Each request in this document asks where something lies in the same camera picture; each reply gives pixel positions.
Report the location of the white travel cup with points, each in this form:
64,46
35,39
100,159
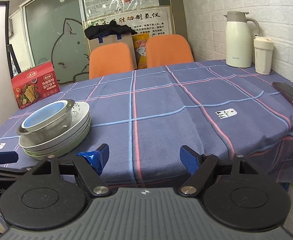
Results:
264,48

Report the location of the light green plate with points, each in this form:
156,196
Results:
62,148

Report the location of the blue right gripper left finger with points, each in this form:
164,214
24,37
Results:
97,159

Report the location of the white plate flower swirl pattern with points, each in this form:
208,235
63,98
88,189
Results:
79,110

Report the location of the translucent blue plastic bowl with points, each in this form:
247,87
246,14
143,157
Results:
43,114

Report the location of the left orange chair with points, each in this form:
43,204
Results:
110,59

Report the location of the right orange chair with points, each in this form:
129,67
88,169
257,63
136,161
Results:
166,50

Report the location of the red cracker box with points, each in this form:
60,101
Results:
35,84

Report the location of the white thermos jug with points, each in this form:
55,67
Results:
239,32

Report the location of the framed chinese text poster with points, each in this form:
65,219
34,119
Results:
153,20

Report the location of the dark smartphone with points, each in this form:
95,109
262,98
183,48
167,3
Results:
285,89

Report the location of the black easel stand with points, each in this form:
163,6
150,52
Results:
14,68

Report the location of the white ceramic bowl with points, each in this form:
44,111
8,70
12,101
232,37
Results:
69,105

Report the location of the black cloth on bag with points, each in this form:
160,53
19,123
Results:
97,31

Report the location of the stainless steel bowl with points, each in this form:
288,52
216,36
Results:
49,131

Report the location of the frosted glass panel with drawing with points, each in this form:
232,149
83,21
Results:
54,33

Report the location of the orange chair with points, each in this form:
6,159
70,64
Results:
110,59
166,50

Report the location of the yellow snack bag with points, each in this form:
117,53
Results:
139,44

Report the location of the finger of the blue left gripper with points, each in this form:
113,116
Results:
8,157

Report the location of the white tablecloth label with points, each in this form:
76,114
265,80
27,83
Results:
226,113

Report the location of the blue plaid tablecloth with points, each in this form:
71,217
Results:
145,117

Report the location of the brown paper bag blue handles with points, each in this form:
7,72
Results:
110,39

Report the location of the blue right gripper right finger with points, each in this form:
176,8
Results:
190,159

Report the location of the white plate brown floral rim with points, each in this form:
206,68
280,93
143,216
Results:
25,143

